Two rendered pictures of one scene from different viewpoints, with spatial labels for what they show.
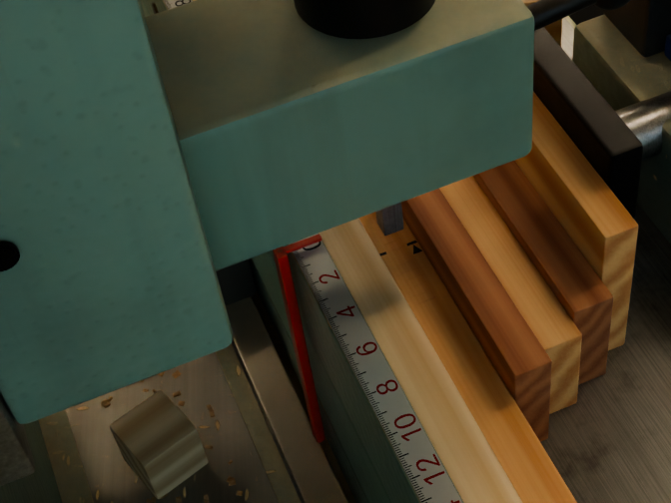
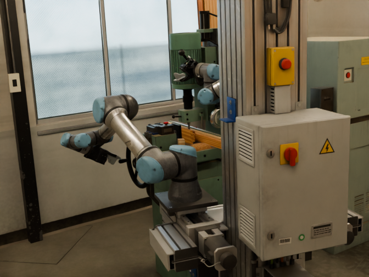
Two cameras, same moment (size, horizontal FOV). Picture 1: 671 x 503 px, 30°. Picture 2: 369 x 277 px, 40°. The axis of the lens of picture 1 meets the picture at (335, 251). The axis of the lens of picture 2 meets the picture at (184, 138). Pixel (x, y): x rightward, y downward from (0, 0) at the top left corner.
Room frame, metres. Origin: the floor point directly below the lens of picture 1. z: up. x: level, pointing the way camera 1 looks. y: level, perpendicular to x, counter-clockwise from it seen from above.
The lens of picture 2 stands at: (3.14, -0.81, 1.57)
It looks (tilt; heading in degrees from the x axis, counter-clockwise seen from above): 13 degrees down; 165
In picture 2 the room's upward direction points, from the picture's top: 3 degrees counter-clockwise
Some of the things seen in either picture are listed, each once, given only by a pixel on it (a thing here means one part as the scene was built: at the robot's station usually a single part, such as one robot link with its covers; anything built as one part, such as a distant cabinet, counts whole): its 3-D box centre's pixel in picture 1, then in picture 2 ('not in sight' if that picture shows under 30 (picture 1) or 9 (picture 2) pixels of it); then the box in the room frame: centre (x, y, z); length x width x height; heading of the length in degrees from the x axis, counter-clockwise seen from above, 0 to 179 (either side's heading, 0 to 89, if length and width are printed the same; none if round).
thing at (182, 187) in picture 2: not in sight; (184, 186); (1.11, -0.27, 0.87); 0.15 x 0.15 x 0.10
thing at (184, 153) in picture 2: not in sight; (182, 160); (1.11, -0.28, 0.98); 0.13 x 0.12 x 0.14; 113
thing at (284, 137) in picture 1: (326, 105); (191, 116); (0.35, -0.01, 1.03); 0.14 x 0.07 x 0.09; 105
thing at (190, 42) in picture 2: not in sight; (185, 60); (0.36, -0.03, 1.35); 0.18 x 0.18 x 0.31
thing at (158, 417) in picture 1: (159, 444); not in sight; (0.35, 0.10, 0.82); 0.03 x 0.03 x 0.03; 33
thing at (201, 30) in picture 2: not in sight; (205, 26); (0.32, 0.11, 1.54); 0.08 x 0.08 x 0.17; 15
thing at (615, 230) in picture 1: (499, 134); (182, 134); (0.41, -0.08, 0.94); 0.21 x 0.01 x 0.08; 15
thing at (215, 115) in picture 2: not in sight; (219, 117); (0.44, 0.13, 1.02); 0.12 x 0.03 x 0.12; 105
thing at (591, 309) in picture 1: (487, 194); not in sight; (0.39, -0.07, 0.93); 0.19 x 0.02 x 0.05; 15
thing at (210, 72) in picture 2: not in sight; (211, 72); (0.79, -0.02, 1.32); 0.11 x 0.08 x 0.09; 15
